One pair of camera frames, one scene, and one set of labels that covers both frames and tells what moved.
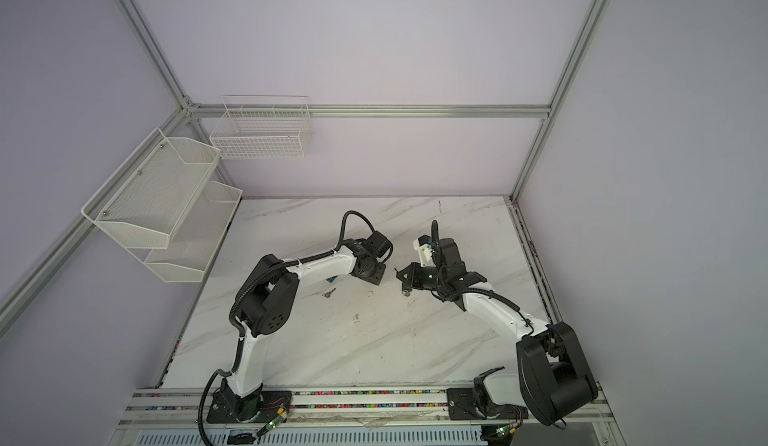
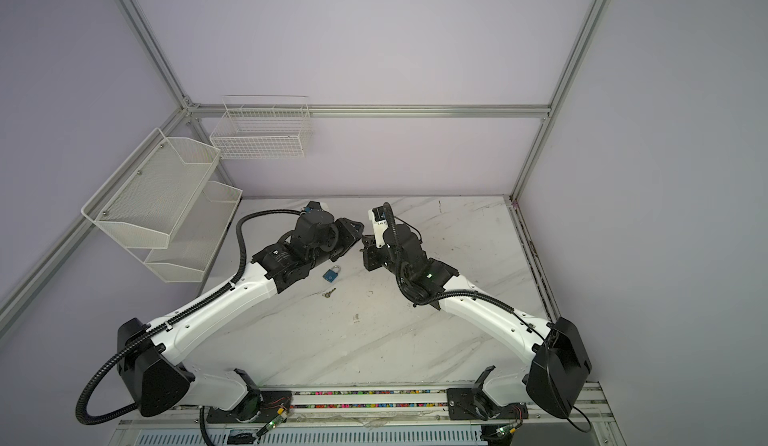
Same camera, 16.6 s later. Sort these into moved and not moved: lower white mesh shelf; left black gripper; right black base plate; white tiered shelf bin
Moved: left black gripper
Not moved: right black base plate; white tiered shelf bin; lower white mesh shelf
